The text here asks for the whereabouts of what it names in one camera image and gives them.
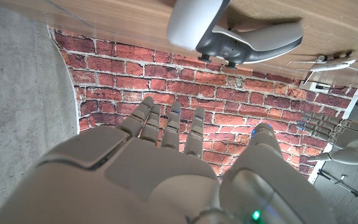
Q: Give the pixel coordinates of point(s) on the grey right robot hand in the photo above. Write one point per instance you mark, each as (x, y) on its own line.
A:
(151, 177)

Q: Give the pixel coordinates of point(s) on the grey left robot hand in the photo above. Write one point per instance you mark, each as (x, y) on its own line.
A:
(350, 137)

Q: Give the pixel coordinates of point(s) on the white power strip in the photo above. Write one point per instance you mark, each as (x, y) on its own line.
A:
(317, 86)

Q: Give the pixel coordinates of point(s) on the white toy airplane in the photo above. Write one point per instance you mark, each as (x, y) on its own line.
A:
(331, 66)

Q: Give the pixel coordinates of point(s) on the red brick print backdrop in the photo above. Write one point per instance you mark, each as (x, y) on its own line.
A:
(166, 87)

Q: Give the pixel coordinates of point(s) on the white black game controller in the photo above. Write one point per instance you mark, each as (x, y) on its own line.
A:
(194, 21)

